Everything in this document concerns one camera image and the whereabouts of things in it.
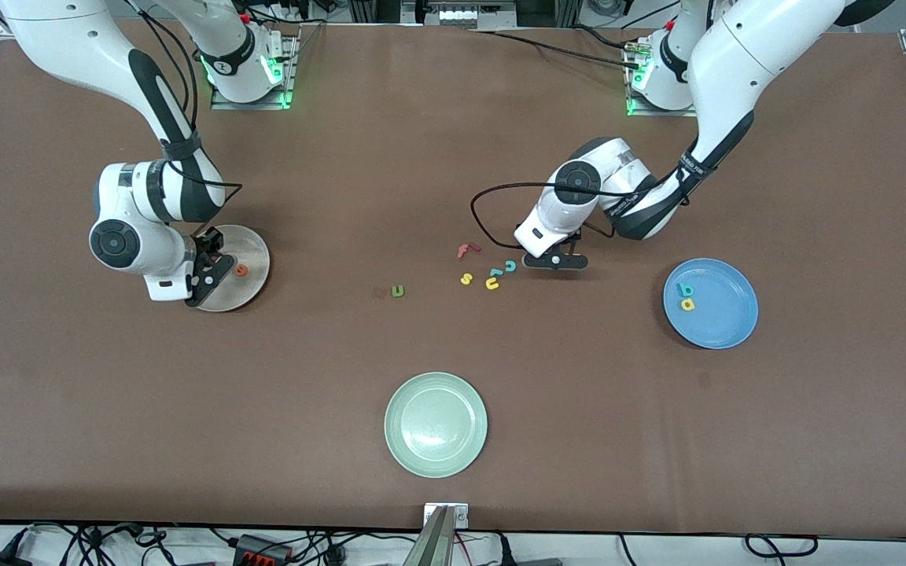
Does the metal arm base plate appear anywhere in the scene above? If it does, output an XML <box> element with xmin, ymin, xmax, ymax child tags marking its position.
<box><xmin>624</xmin><ymin>35</ymin><xmax>710</xmax><ymax>119</ymax></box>
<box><xmin>211</xmin><ymin>31</ymin><xmax>295</xmax><ymax>111</ymax></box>

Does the black looped floor cable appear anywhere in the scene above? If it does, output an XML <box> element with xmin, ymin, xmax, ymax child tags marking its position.
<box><xmin>744</xmin><ymin>535</ymin><xmax>820</xmax><ymax>559</ymax></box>

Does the blue plate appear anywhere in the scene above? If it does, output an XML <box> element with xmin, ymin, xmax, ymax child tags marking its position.
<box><xmin>662</xmin><ymin>258</ymin><xmax>760</xmax><ymax>350</ymax></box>

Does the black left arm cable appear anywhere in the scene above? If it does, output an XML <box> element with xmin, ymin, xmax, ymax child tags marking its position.
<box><xmin>470</xmin><ymin>181</ymin><xmax>691</xmax><ymax>251</ymax></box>

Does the silver box with ports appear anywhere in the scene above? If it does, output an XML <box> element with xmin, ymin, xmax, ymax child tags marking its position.
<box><xmin>422</xmin><ymin>0</ymin><xmax>518</xmax><ymax>29</ymax></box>

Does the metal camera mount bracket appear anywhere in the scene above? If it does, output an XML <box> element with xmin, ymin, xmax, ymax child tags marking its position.
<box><xmin>404</xmin><ymin>503</ymin><xmax>470</xmax><ymax>566</ymax></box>

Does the black orange power strip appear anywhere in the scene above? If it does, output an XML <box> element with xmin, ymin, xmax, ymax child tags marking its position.
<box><xmin>233</xmin><ymin>535</ymin><xmax>293</xmax><ymax>566</ymax></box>

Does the beige brown plate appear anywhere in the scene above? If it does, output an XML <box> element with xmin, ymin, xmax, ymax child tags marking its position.
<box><xmin>193</xmin><ymin>224</ymin><xmax>271</xmax><ymax>313</ymax></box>

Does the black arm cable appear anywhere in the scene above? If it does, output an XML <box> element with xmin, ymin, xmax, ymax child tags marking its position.
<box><xmin>129</xmin><ymin>0</ymin><xmax>244</xmax><ymax>237</ymax></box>
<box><xmin>470</xmin><ymin>181</ymin><xmax>691</xmax><ymax>251</ymax></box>

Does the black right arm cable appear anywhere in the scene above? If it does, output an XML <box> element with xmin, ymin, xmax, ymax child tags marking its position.
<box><xmin>129</xmin><ymin>0</ymin><xmax>244</xmax><ymax>237</ymax></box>

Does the pale green plate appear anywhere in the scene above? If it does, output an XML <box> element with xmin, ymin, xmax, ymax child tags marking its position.
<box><xmin>384</xmin><ymin>372</ymin><xmax>489</xmax><ymax>479</ymax></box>

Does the long black table cable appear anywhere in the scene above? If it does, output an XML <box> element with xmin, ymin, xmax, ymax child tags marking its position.
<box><xmin>469</xmin><ymin>28</ymin><xmax>646</xmax><ymax>70</ymax></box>

